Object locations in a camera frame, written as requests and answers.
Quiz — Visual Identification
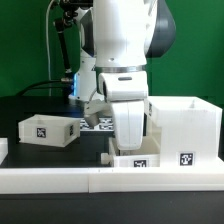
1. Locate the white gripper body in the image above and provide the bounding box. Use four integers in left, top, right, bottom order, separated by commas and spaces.
98, 71, 148, 150

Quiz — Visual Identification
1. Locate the white front drawer tray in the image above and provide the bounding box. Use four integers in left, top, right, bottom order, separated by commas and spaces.
101, 136, 160, 167

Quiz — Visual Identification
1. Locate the white drawer tray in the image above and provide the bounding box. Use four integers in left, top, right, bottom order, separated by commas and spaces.
101, 136, 160, 167
18, 114, 81, 147

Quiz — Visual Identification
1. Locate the white drawer cabinet box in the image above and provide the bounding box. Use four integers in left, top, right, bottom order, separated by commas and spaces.
145, 96, 222, 167

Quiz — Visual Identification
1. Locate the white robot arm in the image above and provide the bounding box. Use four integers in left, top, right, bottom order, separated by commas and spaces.
74, 0, 176, 150

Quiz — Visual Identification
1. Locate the white rear drawer tray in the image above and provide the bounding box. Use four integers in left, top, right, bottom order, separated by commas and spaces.
18, 114, 81, 147

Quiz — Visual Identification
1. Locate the fiducial marker sheet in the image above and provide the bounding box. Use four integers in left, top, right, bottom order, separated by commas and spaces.
79, 116, 114, 132

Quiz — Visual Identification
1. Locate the white left fence block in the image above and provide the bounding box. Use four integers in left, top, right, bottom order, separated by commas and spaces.
0, 138, 8, 165

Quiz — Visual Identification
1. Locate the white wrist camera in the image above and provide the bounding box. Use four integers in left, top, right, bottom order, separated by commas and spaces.
84, 99, 111, 127

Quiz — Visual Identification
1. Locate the black cable bundle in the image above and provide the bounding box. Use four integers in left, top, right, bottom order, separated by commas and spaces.
14, 79, 75, 97

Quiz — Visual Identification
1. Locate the white front fence rail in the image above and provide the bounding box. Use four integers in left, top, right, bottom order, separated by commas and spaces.
0, 166, 224, 194

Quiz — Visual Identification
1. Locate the white cable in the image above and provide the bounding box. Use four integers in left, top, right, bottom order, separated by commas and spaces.
45, 0, 56, 97

